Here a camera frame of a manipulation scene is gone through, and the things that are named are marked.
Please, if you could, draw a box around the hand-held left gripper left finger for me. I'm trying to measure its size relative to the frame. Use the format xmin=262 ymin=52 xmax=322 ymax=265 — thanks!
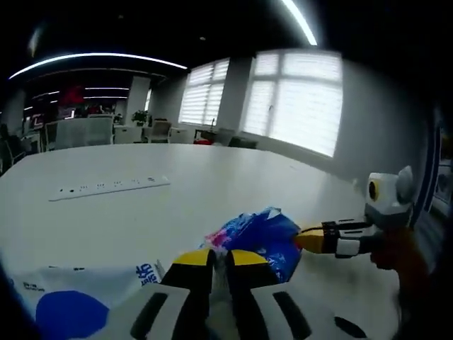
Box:
xmin=130 ymin=247 xmax=217 ymax=340

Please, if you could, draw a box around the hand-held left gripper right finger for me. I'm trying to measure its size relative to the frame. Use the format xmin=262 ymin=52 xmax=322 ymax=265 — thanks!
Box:
xmin=225 ymin=249 xmax=371 ymax=340

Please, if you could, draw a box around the white power strip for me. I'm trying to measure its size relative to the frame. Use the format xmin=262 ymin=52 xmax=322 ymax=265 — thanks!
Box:
xmin=47 ymin=174 xmax=172 ymax=203

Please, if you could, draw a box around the person's right hand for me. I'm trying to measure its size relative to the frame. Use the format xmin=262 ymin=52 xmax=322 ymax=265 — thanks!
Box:
xmin=369 ymin=227 xmax=431 ymax=281

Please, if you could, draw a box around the white table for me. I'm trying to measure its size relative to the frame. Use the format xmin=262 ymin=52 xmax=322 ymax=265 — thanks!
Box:
xmin=0 ymin=142 xmax=408 ymax=340

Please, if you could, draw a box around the wide window with blinds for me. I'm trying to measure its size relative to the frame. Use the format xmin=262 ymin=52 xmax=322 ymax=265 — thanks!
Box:
xmin=243 ymin=49 xmax=345 ymax=159

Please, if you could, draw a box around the beige office chair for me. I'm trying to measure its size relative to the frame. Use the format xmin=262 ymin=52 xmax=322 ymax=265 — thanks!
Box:
xmin=146 ymin=118 xmax=171 ymax=144

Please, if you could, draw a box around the potted green plant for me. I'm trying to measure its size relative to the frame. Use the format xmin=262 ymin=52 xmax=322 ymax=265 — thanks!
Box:
xmin=131 ymin=109 xmax=150 ymax=127

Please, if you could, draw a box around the narrow window with blinds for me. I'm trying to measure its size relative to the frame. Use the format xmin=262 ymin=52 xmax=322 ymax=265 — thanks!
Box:
xmin=178 ymin=57 xmax=231 ymax=127

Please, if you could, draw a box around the white desk partition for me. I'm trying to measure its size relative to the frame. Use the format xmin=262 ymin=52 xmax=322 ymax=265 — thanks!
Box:
xmin=43 ymin=114 xmax=115 ymax=152

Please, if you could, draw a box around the straight ceiling light strip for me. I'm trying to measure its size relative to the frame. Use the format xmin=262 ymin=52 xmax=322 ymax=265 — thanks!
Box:
xmin=282 ymin=0 xmax=320 ymax=47

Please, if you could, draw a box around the red hanging sign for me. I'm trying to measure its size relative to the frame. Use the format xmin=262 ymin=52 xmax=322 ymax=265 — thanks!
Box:
xmin=61 ymin=84 xmax=86 ymax=108

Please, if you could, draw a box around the long curved ceiling light strip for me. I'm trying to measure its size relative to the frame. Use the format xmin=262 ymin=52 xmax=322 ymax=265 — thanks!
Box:
xmin=8 ymin=52 xmax=189 ymax=81

